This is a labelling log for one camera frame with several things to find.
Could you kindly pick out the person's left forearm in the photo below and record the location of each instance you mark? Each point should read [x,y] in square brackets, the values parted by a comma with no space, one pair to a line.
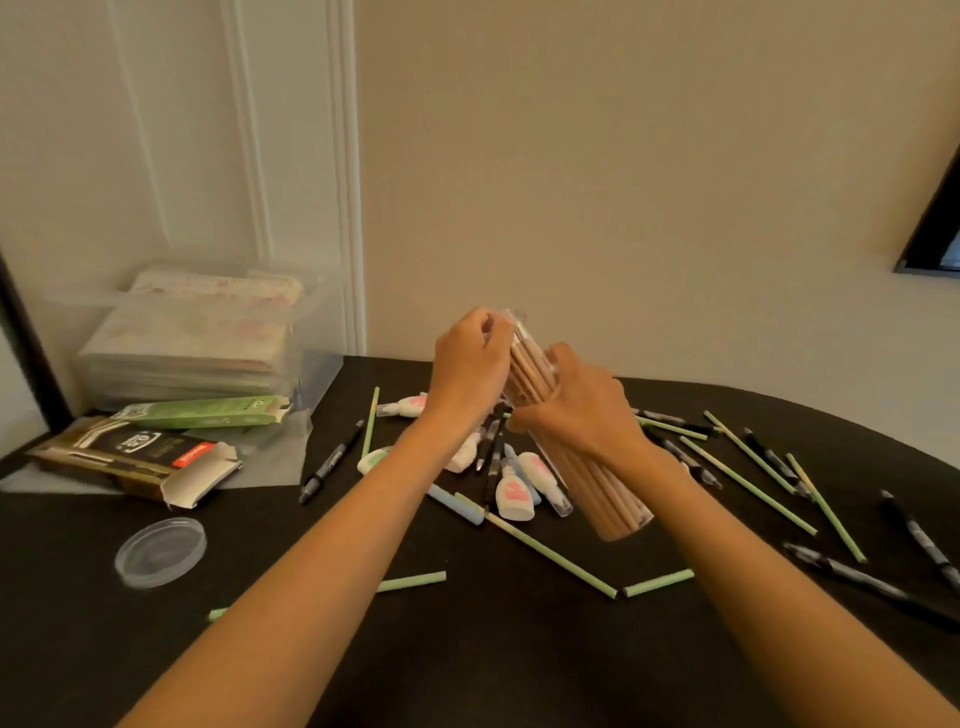
[300,600]

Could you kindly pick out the person's right hand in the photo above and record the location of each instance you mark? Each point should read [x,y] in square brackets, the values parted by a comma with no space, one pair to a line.
[592,420]

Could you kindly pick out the person's right forearm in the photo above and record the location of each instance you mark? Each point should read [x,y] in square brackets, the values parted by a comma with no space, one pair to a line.
[787,615]

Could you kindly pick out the green pencil box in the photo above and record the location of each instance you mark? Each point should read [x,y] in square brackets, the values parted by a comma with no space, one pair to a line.
[195,412]

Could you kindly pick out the black gold pen box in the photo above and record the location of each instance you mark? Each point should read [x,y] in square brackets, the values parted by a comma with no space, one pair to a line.
[112,457]

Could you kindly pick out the black framed panel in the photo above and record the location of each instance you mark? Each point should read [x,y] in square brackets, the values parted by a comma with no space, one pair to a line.
[34,352]

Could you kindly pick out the black wall television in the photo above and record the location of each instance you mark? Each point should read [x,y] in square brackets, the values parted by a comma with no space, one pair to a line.
[937,240]

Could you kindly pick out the light green pencil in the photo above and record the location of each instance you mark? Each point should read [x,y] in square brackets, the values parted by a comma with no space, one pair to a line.
[412,581]
[370,424]
[658,583]

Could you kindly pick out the round clear plastic lid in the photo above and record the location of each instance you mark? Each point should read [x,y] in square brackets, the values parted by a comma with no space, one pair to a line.
[160,553]

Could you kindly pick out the clear plastic storage bin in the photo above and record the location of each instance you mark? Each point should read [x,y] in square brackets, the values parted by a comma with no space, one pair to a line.
[322,352]

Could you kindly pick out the cluster of pencils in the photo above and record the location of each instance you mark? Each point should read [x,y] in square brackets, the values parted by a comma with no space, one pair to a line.
[540,550]

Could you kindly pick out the bundle of wooden pencils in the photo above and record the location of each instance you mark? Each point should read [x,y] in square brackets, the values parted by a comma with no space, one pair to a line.
[600,495]

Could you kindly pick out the clear tube of green pens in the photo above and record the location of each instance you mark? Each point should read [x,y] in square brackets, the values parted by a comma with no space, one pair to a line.
[637,517]

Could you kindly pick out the white printed correction tape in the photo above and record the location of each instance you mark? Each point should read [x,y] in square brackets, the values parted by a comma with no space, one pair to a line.
[465,454]

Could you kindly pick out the white pink correction tape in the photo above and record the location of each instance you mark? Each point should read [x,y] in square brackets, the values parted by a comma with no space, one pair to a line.
[540,472]
[515,499]
[409,406]

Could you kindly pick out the person's left hand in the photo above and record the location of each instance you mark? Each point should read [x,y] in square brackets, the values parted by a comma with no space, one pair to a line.
[469,375]

